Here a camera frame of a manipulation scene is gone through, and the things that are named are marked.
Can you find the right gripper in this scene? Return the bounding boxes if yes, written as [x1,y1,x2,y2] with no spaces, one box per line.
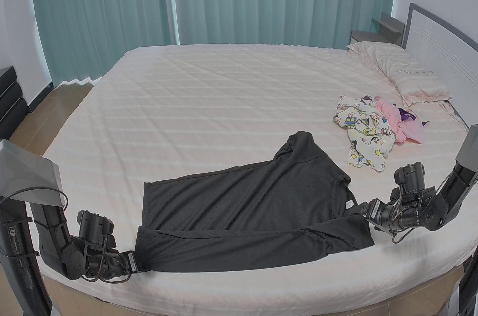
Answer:
[366,199,393,230]

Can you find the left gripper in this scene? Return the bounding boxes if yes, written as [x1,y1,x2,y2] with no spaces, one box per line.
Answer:
[112,250,142,276]

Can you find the black T-shirt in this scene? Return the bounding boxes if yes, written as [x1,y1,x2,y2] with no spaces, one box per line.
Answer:
[134,131,375,273]

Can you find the white printed pyjama top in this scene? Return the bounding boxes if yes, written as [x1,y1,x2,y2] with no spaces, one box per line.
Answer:
[333,95,397,173]

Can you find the pink garment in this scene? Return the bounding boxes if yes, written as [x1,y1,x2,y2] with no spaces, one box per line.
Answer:
[374,96,427,144]

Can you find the purple garment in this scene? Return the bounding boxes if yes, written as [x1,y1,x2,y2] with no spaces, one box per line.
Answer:
[398,107,430,128]

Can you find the pale pink pillow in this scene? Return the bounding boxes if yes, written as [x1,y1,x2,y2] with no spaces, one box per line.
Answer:
[347,41,452,106]

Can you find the grey bedside table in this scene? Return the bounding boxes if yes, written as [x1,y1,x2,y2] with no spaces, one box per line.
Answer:
[351,12,406,48]

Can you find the bed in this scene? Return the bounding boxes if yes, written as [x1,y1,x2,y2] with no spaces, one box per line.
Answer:
[37,2,478,314]

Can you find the black chest of drawers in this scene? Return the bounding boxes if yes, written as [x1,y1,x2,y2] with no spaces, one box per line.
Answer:
[0,66,30,137]

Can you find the black cable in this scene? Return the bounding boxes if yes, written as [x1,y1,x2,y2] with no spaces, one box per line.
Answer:
[0,187,69,212]
[390,229,413,245]

